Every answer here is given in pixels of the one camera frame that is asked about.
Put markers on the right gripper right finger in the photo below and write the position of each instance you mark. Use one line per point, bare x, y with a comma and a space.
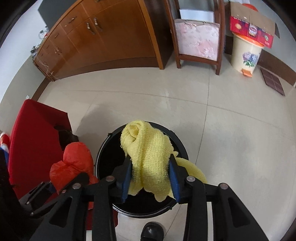
177, 177

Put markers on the black flat television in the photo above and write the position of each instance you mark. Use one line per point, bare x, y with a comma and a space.
52, 10

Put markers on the red paper cup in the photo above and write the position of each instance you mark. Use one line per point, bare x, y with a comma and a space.
5, 142

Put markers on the yellow knitted cloth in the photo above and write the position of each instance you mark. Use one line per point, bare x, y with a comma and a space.
150, 151

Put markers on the red cardboard box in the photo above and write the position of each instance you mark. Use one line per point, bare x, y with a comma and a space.
252, 24

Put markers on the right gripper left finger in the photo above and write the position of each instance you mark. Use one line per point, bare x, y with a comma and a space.
123, 175

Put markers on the black round trash bin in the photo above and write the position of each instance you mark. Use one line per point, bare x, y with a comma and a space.
111, 155

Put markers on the wooden side stand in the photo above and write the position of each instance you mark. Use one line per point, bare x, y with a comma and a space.
197, 41

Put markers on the long wooden sideboard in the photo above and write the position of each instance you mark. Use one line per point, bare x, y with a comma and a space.
101, 35

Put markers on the red plastic bag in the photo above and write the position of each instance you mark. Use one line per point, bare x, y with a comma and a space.
77, 159

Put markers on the black shoe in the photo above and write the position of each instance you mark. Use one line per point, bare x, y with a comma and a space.
152, 231

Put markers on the cream floral pedal bin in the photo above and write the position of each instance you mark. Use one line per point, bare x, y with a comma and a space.
245, 54

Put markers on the red tablecloth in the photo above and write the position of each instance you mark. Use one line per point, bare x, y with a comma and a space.
35, 145

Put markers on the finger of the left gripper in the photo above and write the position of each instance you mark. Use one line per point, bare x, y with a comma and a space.
81, 180

